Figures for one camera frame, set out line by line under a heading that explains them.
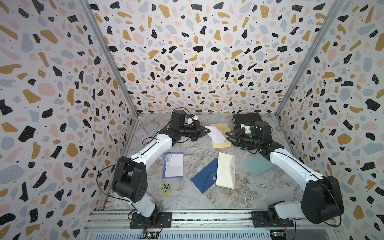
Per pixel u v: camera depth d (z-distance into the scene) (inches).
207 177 34.3
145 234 28.6
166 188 32.8
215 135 31.4
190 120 28.1
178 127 26.4
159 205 29.4
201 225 28.8
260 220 28.9
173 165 36.7
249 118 44.7
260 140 25.6
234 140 30.2
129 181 17.5
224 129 44.5
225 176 34.8
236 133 29.3
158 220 28.8
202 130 31.2
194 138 29.7
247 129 31.4
